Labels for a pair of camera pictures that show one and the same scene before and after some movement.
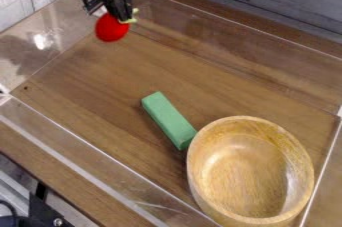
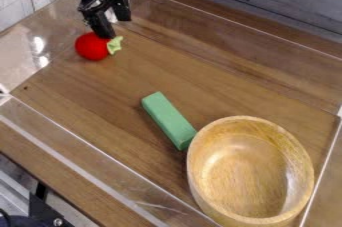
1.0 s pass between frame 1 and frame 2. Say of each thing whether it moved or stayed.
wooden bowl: stayed
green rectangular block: stayed
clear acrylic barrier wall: stayed
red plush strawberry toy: moved
